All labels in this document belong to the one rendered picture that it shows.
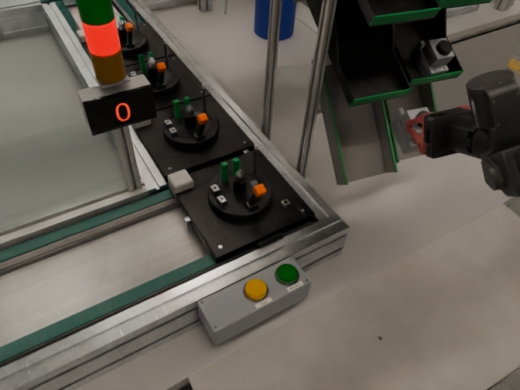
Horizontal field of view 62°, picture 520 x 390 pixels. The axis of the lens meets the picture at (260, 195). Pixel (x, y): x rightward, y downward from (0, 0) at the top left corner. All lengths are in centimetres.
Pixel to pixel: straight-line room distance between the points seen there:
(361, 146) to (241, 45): 85
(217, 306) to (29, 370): 31
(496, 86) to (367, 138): 45
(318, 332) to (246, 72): 96
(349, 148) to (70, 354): 68
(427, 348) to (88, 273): 69
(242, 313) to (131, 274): 25
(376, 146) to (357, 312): 37
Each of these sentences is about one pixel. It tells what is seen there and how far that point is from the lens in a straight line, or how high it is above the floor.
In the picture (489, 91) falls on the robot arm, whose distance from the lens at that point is 62.
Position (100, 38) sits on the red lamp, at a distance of 74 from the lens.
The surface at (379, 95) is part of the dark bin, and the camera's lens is 88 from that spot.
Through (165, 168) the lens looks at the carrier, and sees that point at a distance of 103.
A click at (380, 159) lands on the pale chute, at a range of 104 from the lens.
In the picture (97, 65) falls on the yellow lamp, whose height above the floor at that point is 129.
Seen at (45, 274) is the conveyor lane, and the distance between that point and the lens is 97.
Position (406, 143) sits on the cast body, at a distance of 82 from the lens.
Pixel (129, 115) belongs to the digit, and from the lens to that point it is 82.
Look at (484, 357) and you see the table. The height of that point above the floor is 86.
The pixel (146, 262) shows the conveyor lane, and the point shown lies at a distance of 93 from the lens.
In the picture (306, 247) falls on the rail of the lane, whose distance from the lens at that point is 89.
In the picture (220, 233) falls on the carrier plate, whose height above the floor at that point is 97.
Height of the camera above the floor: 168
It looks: 47 degrees down
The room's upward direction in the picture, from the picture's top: 4 degrees clockwise
